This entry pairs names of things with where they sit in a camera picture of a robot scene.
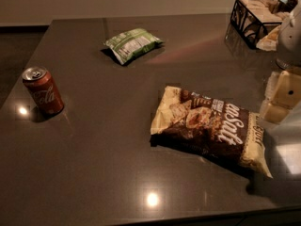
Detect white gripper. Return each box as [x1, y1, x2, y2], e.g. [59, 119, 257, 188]
[260, 0, 301, 123]

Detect red coca-cola can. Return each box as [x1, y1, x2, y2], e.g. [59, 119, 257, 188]
[22, 67, 64, 115]

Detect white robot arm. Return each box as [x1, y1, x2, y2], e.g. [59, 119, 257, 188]
[259, 0, 301, 202]

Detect white napkins in holder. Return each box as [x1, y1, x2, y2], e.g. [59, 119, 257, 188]
[241, 0, 289, 51]

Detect brown and cream snack bag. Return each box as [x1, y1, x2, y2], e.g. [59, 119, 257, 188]
[150, 86, 272, 177]

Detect green chip bag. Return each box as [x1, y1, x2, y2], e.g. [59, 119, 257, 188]
[104, 28, 163, 65]

